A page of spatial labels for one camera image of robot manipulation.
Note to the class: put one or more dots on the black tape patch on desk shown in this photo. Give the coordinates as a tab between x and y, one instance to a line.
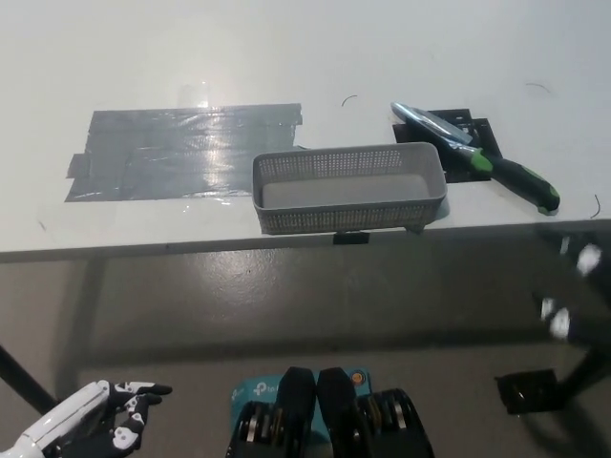
479	131

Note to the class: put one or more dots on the grey perforated plastic basket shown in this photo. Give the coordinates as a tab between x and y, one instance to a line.
343	217

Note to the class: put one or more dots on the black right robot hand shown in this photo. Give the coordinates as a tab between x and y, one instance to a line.
577	286

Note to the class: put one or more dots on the black metal table leg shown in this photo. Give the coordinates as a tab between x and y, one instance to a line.
26	379
589	369

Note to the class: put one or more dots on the grey duct tape patch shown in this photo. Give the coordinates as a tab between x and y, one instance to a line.
157	157

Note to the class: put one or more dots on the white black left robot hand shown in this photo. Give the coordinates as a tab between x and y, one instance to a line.
71	410

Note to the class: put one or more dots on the black teal robot torso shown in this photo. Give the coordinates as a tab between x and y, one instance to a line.
334	415

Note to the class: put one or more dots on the small black tape strip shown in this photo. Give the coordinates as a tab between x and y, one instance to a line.
351	239

